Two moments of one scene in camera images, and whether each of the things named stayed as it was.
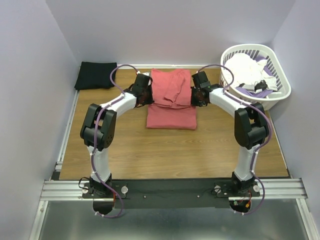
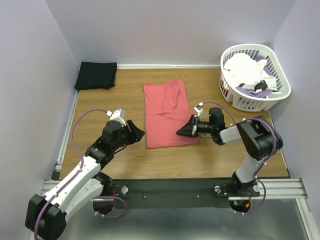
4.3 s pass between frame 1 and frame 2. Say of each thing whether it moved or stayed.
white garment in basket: stayed
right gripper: moved
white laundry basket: stayed
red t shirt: moved
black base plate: stayed
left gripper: moved
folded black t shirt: stayed
